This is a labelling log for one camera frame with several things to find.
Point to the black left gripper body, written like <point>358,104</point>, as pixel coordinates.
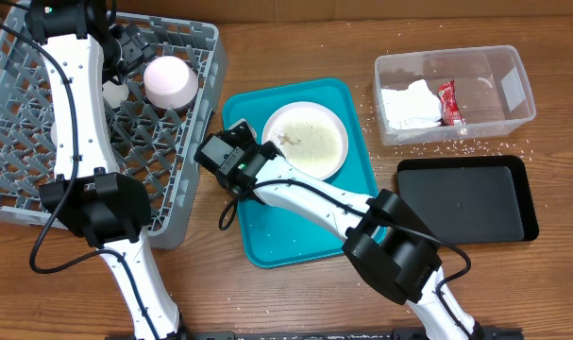
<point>126,52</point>

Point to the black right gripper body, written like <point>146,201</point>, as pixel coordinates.
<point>264,147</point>

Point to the white cup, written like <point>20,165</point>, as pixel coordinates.
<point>114,94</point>

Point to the large white plate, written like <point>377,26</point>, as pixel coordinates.
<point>310,136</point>

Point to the grey bowl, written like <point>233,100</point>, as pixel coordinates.
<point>54,134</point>

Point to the white napkin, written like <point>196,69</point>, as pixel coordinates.
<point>413,108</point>

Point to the red snack wrapper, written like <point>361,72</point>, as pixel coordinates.
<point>450,112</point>

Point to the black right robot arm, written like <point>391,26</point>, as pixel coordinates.
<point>390,247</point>

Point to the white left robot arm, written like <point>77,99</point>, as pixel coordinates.
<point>82,48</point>

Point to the grey dish rack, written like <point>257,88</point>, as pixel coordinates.
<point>152,145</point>

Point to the teal serving tray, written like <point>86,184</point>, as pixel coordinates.
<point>273,237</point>

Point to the black plastic tray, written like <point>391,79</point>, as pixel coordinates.
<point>471,200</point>

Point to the clear plastic bin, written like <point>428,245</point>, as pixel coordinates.
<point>492,91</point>

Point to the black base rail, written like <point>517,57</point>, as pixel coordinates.
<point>490,333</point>

